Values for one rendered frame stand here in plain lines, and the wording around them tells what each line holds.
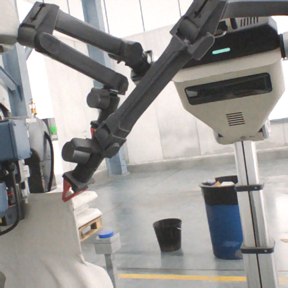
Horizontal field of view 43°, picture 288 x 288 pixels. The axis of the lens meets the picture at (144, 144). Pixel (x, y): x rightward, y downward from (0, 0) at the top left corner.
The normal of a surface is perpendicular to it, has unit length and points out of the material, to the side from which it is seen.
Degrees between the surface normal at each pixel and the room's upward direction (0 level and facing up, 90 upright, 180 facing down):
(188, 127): 90
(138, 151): 90
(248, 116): 130
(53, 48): 113
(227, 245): 93
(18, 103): 90
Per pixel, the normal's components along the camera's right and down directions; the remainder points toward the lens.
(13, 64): -0.38, 0.11
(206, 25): 0.46, 0.69
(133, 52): 0.78, 0.31
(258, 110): -0.20, 0.72
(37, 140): 0.91, -0.12
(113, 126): -0.64, -0.18
